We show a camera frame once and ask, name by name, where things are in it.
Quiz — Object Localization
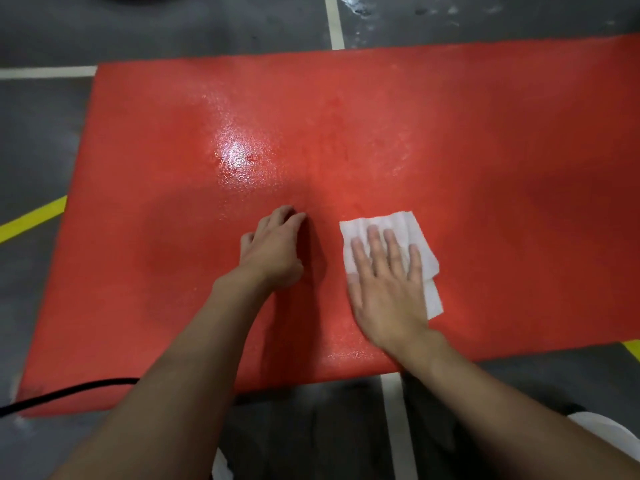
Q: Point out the person's right hand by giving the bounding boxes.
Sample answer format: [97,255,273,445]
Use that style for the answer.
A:
[346,224,449,364]

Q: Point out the person's left hand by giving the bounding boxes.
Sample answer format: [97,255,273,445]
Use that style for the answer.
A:
[239,205,307,293]

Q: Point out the white wet wipe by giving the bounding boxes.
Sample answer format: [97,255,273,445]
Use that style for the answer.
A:
[339,210,445,321]

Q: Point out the red mat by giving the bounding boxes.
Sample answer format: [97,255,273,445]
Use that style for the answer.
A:
[15,33,640,419]

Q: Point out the person's left forearm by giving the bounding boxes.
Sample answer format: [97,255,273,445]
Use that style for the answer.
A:
[49,267,276,480]

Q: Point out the person's right forearm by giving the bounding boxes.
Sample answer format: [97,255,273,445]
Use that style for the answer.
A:
[399,337,640,480]

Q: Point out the white shoe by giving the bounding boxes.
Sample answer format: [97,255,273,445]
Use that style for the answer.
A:
[563,404,640,463]
[211,447,235,480]

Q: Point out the long yellow tape strip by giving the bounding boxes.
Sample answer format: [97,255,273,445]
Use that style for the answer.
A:
[0,195,69,245]

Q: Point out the black cable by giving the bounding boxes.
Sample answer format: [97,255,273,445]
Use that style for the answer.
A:
[0,377,141,419]

